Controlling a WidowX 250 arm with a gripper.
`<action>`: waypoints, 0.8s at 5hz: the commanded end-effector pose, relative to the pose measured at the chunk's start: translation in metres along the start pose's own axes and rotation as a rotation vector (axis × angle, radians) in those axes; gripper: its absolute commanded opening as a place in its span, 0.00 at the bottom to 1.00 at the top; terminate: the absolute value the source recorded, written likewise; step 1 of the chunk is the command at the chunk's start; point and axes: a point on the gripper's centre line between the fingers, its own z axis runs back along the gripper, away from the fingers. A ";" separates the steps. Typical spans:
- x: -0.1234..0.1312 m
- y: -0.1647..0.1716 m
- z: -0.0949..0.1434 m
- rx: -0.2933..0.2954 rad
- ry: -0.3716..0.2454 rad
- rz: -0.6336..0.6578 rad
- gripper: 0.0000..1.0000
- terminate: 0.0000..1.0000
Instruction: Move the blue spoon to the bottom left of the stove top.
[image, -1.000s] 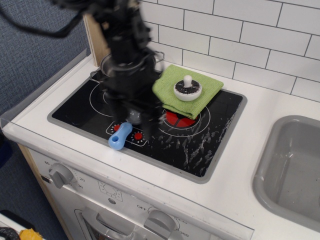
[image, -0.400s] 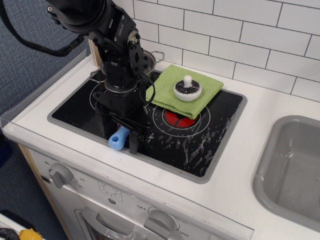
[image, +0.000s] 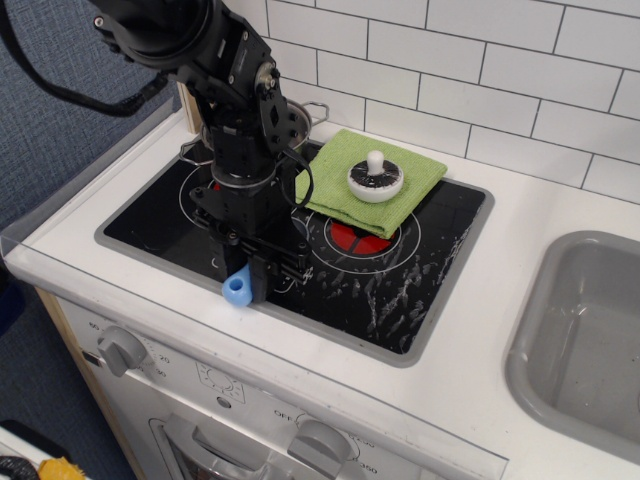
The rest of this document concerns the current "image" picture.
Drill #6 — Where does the grey sink basin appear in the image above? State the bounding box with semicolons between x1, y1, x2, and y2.
505;231;639;463

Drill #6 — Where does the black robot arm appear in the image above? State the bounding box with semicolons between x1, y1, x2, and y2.
95;1;311;302

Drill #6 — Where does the black toy stove top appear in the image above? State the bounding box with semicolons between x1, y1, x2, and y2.
95;141;494;366

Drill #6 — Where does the yellow object on floor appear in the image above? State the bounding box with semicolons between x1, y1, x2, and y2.
37;457;86;480

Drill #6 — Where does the wooden side post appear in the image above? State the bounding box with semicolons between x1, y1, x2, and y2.
177;83;202;134

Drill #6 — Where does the grey oven knob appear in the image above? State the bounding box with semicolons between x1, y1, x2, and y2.
98;326;147;377
287;420;352;479

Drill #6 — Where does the grey right oven knob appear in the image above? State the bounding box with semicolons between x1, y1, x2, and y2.
287;420;352;479

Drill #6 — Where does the grey left oven knob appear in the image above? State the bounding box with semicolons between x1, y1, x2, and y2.
98;326;147;377

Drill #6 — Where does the green folded cloth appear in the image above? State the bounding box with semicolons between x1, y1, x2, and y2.
296;129;447;239

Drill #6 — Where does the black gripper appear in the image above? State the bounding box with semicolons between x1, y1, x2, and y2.
189;172;313;303

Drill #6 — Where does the stainless steel pot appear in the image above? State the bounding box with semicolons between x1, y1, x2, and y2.
177;100;330;167

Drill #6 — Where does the white toy mushroom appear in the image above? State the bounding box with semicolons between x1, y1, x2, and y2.
347;150;404;204

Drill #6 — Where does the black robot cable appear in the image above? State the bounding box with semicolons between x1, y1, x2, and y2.
0;0;176;119

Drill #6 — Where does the white toy oven front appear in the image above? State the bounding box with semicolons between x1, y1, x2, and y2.
54;299;507;479

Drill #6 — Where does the blue and grey spoon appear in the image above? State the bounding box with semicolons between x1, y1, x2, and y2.
222;264;253;307

